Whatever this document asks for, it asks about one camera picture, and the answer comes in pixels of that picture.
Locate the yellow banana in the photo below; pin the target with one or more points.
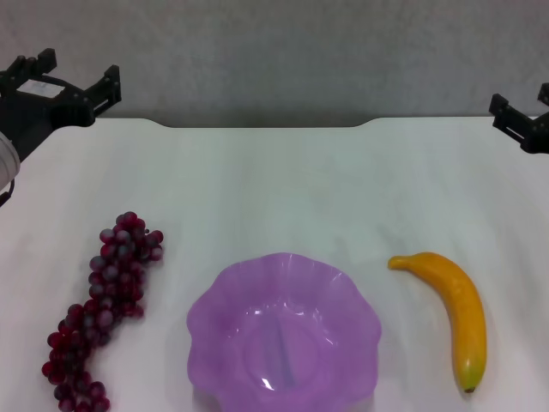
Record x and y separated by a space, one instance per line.
467 317

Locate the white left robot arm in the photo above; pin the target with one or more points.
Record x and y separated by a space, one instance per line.
7 159

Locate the red purple grape bunch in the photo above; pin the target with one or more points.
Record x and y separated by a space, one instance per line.
107 274

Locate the purple wavy plastic bowl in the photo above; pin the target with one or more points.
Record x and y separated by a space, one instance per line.
283 326

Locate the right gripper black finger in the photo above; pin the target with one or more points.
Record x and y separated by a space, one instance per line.
512 120
544 94

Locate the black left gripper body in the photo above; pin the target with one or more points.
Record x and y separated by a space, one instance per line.
38 111

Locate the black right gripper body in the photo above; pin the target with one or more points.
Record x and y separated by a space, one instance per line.
543 137

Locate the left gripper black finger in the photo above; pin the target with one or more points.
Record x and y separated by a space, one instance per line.
107 90
45 62

